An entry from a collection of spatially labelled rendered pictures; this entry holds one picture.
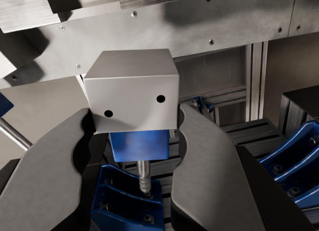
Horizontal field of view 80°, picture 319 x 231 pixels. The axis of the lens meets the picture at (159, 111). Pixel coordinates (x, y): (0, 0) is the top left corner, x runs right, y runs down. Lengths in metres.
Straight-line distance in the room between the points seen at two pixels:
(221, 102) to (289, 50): 0.52
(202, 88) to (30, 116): 1.06
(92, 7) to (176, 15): 0.11
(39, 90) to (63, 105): 0.15
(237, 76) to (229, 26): 0.74
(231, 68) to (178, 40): 0.73
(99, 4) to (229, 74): 0.84
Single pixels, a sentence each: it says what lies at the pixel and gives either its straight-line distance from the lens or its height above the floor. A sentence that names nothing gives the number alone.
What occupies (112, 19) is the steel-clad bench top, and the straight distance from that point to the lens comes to 0.26.
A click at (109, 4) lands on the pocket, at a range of 0.18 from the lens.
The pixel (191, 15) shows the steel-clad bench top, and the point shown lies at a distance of 0.26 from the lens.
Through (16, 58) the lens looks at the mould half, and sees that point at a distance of 0.26.
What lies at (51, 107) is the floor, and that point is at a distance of 1.35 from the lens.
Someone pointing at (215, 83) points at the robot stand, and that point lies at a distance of 0.98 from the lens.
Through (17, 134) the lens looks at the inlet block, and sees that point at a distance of 0.30.
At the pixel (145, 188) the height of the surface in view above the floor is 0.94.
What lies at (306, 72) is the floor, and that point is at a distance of 1.48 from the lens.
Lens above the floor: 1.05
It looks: 58 degrees down
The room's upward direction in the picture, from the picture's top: 174 degrees clockwise
